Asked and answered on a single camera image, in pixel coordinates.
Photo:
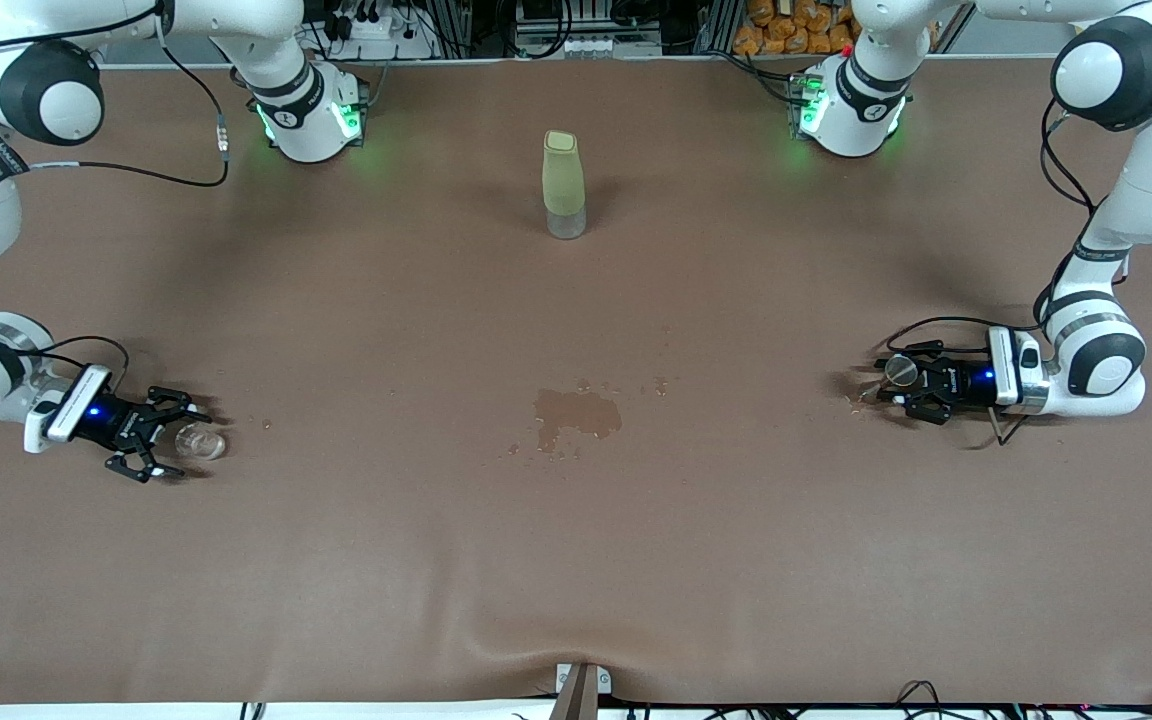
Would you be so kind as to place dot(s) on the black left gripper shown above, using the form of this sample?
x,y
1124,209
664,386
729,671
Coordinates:
x,y
958,384

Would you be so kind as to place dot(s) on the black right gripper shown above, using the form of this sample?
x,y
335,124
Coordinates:
x,y
113,422

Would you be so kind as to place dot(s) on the steel jigger measuring cup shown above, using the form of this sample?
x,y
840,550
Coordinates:
x,y
901,370

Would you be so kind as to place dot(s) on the clear glass cup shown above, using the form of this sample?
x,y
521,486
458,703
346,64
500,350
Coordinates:
x,y
201,443

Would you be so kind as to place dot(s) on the large spilled liquid puddle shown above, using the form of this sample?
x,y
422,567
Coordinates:
x,y
576,412

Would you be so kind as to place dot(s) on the orange snack bag pile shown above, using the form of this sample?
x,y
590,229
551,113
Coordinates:
x,y
786,30

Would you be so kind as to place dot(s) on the yellow-green sleeved glass bottle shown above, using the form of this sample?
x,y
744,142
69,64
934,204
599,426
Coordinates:
x,y
563,185

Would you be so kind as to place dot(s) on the white power strip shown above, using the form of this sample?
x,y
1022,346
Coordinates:
x,y
376,30

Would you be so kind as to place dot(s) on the metal table edge bracket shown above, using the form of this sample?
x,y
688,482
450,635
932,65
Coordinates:
x,y
604,682

